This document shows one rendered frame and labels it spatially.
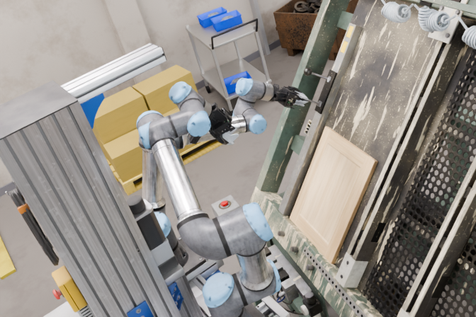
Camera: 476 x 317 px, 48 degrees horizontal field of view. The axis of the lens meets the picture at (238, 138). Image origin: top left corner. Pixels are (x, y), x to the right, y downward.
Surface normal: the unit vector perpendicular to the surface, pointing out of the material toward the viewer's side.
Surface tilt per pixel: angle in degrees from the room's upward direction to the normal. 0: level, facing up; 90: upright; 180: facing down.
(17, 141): 90
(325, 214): 54
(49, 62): 90
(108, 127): 90
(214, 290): 7
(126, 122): 90
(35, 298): 0
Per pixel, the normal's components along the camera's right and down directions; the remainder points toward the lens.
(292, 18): -0.64, 0.54
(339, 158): -0.87, -0.15
